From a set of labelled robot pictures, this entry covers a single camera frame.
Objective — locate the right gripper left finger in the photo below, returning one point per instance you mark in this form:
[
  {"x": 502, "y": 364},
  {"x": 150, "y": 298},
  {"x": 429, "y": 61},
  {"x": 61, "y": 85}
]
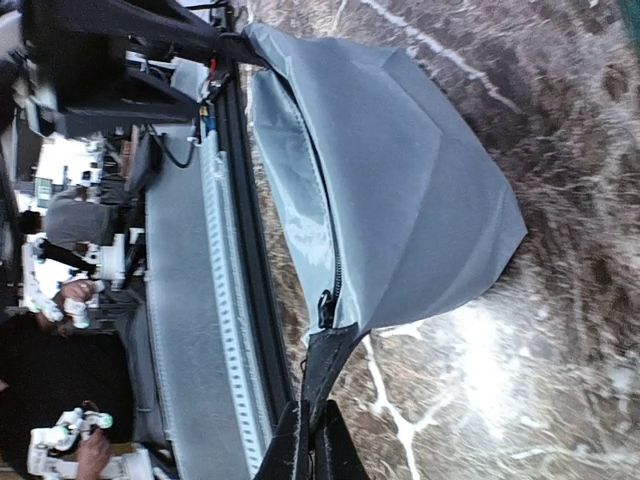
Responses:
[{"x": 287, "y": 457}]

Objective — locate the person in grey shirt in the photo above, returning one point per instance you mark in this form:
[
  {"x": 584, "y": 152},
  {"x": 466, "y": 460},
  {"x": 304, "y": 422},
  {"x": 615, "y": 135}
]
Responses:
[{"x": 71, "y": 219}]

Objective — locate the dark green mug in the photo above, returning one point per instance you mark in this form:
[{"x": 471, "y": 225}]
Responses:
[{"x": 630, "y": 12}]

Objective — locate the grey zipper pouch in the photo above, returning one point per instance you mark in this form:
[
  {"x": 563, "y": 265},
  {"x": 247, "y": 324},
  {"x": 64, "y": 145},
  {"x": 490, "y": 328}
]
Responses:
[{"x": 392, "y": 209}]

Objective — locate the person in black shirt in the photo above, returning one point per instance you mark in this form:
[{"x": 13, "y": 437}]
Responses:
[{"x": 44, "y": 373}]

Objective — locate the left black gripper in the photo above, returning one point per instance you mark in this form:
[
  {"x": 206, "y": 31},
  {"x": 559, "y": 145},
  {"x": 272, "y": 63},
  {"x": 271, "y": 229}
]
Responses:
[{"x": 77, "y": 78}]

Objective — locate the white slotted cable duct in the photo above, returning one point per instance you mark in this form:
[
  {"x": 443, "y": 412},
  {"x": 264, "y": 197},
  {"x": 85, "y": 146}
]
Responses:
[{"x": 232, "y": 307}]

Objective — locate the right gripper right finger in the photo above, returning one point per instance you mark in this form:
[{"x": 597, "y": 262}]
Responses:
[{"x": 336, "y": 457}]

